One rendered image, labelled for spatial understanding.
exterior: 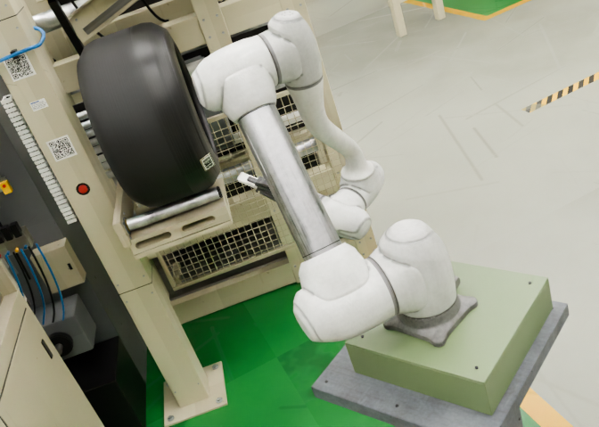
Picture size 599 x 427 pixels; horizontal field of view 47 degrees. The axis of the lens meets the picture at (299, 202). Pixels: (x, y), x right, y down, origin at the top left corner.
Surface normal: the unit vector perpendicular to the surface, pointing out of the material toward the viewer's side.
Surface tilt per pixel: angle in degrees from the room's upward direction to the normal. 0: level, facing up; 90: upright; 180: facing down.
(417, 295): 91
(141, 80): 51
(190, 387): 90
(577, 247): 0
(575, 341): 0
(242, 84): 63
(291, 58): 96
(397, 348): 1
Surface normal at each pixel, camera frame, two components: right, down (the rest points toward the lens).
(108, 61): -0.15, -0.49
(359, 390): -0.29, -0.83
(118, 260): 0.18, 0.43
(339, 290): 0.03, -0.15
